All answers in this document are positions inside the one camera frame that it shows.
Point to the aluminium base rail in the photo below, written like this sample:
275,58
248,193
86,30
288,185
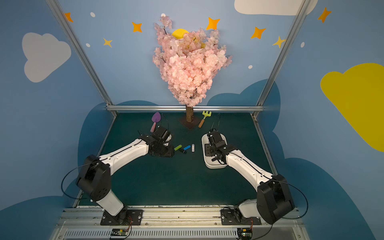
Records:
173,223

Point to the left aluminium frame post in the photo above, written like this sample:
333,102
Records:
60,16

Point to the right green circuit board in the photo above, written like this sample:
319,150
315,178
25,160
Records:
244,234

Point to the left green circuit board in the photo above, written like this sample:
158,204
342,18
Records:
119,233

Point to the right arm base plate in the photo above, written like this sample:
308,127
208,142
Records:
231,217

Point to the green usb flash drive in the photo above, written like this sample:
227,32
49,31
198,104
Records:
178,147

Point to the green toy rake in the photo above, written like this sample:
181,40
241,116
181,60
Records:
205,114

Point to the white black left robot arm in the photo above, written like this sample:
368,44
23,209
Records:
94,177

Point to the pink cherry blossom tree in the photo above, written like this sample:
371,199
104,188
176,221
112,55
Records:
188,64

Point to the white oval storage box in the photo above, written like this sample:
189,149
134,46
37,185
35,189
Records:
208,160

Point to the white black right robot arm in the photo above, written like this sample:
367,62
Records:
274,198

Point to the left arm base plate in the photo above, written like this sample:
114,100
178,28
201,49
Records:
125,217

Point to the right aluminium frame post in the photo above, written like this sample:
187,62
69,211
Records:
290,38

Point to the horizontal aluminium frame bar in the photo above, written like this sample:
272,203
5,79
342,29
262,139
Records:
183,108

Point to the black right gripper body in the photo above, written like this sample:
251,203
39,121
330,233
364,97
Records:
216,138

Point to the green circuit board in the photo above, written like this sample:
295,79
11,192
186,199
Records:
244,234
119,233

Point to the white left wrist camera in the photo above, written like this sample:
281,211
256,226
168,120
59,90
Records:
162,134

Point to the purple toy trowel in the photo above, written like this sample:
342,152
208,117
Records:
155,119

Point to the aluminium frame post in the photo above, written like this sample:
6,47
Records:
60,16
290,38

